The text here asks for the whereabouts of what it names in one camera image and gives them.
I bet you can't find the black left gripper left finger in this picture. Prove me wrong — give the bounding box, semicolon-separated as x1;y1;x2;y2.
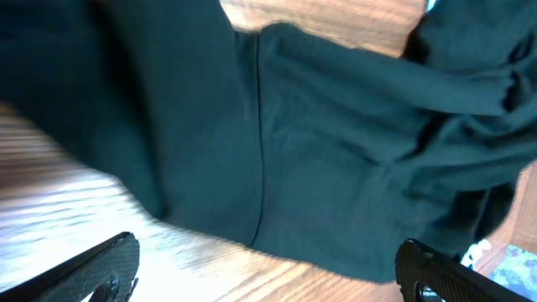
1;232;140;302

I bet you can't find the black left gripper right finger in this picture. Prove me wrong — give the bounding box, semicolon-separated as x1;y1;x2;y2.
395;238;530;302

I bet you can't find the light blue t-shirt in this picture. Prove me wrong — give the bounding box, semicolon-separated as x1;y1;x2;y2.
460;239;536;301

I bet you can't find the black t-shirt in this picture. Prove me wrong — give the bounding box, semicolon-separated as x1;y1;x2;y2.
1;0;536;283

